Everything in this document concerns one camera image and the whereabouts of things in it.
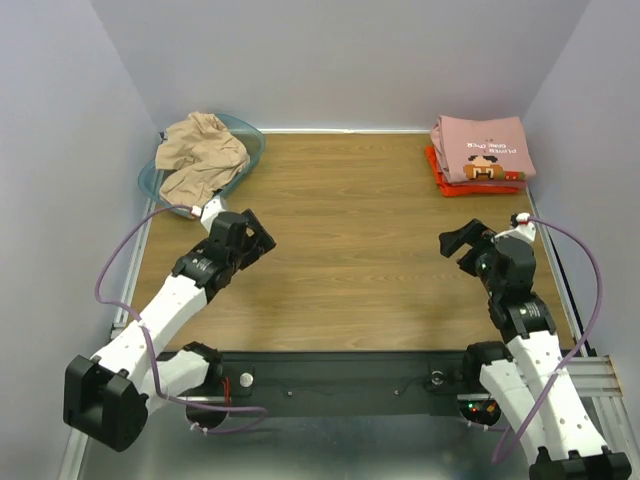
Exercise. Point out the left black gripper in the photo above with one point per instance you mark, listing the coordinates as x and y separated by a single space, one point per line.
258 243

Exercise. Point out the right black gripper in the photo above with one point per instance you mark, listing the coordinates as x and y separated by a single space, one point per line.
470 251

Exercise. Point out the beige t shirt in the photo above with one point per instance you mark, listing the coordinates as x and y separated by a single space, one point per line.
202 156

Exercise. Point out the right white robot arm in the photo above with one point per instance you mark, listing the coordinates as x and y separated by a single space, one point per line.
526 372

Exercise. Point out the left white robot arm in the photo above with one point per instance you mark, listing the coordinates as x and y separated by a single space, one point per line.
110 395

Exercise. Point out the red folded t shirt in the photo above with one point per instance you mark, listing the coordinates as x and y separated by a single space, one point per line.
456 190

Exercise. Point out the pink folded t shirt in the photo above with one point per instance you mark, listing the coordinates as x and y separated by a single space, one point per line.
471 151

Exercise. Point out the teal plastic bin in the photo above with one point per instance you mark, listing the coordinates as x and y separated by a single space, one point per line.
150 178

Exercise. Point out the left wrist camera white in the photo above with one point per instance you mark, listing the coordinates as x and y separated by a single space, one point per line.
213 207

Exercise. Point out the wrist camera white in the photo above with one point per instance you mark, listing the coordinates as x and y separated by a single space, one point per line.
213 207
523 228

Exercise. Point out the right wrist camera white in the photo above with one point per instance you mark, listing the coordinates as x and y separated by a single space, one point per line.
523 228

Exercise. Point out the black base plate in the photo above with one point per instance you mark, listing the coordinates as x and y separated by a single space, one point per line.
351 383

